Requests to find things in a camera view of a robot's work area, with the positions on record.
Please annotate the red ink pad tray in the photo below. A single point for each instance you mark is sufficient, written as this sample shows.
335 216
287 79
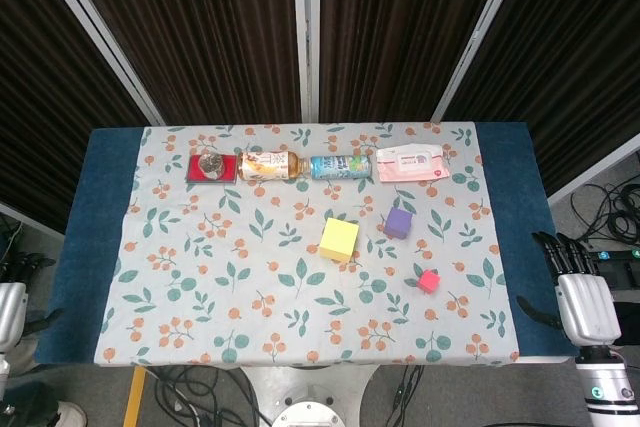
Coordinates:
230 168

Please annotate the dark ribbed partition panel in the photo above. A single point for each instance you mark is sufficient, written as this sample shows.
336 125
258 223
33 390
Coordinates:
40 97
190 22
400 22
575 72

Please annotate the purple cube block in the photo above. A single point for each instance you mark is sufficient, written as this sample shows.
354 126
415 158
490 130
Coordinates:
398 223

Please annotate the yellow floor strip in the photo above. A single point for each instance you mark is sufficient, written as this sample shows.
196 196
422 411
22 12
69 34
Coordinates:
134 397

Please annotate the blue label drink bottle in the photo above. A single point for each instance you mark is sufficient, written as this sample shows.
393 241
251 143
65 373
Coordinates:
340 167

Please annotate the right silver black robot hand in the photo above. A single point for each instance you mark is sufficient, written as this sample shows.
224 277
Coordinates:
590 307

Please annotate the amber tea plastic bottle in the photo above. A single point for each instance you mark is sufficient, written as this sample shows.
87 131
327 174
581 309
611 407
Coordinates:
265 166

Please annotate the small pink foam cube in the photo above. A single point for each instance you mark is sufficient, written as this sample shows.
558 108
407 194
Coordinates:
429 282

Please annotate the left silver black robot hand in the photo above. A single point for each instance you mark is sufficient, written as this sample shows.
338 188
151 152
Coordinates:
11 307

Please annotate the floral print tablecloth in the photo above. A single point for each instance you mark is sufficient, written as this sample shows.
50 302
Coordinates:
250 272

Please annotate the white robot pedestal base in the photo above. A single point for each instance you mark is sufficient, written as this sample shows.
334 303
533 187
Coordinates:
306 407

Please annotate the blue felt table cover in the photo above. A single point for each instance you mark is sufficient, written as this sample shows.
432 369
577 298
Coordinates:
95 207

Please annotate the pink wet wipes pack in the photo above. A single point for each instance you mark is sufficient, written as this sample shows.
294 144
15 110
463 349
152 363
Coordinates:
412 163

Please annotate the white sneaker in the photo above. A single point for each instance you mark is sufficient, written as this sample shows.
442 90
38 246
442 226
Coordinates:
72 416

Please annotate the large yellow foam cube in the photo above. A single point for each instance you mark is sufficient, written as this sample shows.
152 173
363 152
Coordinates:
340 239

